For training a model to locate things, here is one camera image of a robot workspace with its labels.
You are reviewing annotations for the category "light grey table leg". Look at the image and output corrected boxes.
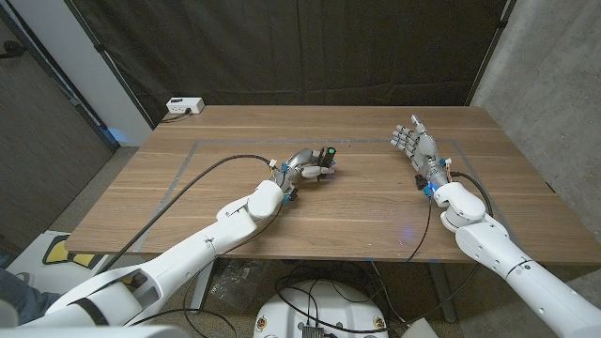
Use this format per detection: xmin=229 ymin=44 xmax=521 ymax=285
xmin=190 ymin=265 xmax=215 ymax=315

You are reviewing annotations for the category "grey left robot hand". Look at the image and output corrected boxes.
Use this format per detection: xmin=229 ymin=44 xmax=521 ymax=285
xmin=271 ymin=147 xmax=337 ymax=192

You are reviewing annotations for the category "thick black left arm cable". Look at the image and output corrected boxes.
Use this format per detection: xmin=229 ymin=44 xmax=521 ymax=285
xmin=95 ymin=153 xmax=279 ymax=274

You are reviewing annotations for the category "black flashlight with green button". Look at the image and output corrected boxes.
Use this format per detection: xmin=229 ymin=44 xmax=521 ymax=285
xmin=320 ymin=146 xmax=338 ymax=170

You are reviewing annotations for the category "white robot torso cover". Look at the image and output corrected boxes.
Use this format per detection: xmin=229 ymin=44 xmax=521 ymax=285
xmin=0 ymin=325 xmax=189 ymax=338

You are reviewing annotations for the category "black backdrop curtain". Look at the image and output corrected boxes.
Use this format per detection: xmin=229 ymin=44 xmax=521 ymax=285
xmin=65 ymin=0 xmax=511 ymax=127

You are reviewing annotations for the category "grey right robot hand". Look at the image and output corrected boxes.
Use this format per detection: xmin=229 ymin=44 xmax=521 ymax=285
xmin=390 ymin=114 xmax=453 ymax=189

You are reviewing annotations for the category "black backdrop stand pole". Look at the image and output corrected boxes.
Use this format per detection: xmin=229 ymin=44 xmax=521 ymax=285
xmin=464 ymin=0 xmax=517 ymax=107
xmin=63 ymin=0 xmax=157 ymax=131

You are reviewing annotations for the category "dark grey table leg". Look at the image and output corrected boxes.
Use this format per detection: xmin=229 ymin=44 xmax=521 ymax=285
xmin=426 ymin=262 xmax=459 ymax=324

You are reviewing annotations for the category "person's blue jeans leg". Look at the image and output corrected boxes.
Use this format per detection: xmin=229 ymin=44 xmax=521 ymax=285
xmin=0 ymin=268 xmax=62 ymax=325

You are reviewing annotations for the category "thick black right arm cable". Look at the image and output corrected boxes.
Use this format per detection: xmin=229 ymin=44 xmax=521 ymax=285
xmin=274 ymin=171 xmax=494 ymax=334

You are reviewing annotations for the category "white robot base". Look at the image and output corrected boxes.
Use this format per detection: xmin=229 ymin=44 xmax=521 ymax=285
xmin=253 ymin=280 xmax=390 ymax=338

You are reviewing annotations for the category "white mat with yellow mark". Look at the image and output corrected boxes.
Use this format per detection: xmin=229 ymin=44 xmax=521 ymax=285
xmin=8 ymin=229 xmax=145 ymax=295

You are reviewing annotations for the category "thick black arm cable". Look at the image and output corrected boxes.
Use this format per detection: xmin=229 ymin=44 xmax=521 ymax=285
xmin=95 ymin=153 xmax=279 ymax=274
xmin=274 ymin=171 xmax=494 ymax=334

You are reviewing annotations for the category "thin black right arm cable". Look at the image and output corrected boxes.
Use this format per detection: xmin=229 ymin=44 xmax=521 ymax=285
xmin=406 ymin=195 xmax=434 ymax=263

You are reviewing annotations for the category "white angular floor object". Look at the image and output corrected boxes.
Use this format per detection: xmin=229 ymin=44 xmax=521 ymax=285
xmin=401 ymin=315 xmax=440 ymax=338

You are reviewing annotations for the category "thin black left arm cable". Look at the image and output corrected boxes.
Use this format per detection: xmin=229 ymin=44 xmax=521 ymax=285
xmin=126 ymin=204 xmax=285 ymax=338

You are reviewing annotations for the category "white power strip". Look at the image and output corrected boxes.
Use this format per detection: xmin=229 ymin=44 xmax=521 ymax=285
xmin=165 ymin=97 xmax=206 ymax=115

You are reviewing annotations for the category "black power strip cable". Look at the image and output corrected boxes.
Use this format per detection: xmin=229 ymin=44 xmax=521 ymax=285
xmin=161 ymin=108 xmax=193 ymax=124

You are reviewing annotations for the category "clear plastic bag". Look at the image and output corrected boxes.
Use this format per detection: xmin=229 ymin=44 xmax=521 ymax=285
xmin=208 ymin=257 xmax=273 ymax=314

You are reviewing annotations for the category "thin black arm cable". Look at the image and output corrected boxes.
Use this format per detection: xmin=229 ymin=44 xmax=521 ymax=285
xmin=126 ymin=204 xmax=285 ymax=338
xmin=406 ymin=195 xmax=434 ymax=263

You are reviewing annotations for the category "black diagonal wall rail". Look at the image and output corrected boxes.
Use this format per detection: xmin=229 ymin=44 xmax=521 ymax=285
xmin=0 ymin=4 xmax=119 ymax=154

